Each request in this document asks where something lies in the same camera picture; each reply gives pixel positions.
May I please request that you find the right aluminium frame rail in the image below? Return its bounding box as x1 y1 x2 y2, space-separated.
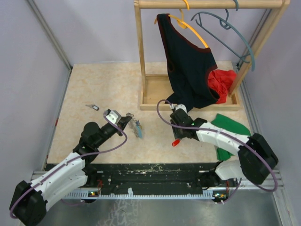
230 7 286 192

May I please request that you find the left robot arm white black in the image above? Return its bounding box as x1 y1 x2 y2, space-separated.
9 111 132 226

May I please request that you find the grey slotted cable duct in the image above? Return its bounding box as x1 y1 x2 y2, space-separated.
63 187 238 201

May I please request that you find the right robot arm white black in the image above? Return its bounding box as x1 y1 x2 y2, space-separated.
170 109 278 186

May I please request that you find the aluminium frame rail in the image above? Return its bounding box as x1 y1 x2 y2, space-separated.
230 7 286 192
25 0 72 71

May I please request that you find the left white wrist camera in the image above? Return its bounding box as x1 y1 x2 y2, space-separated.
104 109 121 125

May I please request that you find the wooden clothes rack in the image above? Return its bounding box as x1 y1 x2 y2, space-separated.
134 0 290 111

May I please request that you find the metal disc with keyrings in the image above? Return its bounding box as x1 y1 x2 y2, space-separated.
126 113 138 138

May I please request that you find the grey-blue clothes hanger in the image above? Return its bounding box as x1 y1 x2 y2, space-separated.
190 8 256 72

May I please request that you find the yellow clothes hanger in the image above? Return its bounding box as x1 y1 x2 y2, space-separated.
154 8 210 54

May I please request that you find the red cloth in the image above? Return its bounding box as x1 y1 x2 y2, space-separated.
208 69 237 104

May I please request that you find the key with black tag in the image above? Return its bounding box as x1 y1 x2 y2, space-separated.
86 104 99 111

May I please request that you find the green cloth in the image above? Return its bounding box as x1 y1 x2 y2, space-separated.
211 113 251 161

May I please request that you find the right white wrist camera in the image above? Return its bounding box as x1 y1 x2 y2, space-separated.
174 104 187 113

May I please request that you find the key with red tag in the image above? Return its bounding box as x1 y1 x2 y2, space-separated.
172 139 181 147

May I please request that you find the navy tank top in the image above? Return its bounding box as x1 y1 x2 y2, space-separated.
156 14 220 111

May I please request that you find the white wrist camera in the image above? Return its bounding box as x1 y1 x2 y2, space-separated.
174 104 187 113
104 109 121 125

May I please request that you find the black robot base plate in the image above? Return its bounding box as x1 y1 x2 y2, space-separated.
83 163 238 195

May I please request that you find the left aluminium frame rail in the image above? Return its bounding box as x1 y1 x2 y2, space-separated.
25 0 72 71

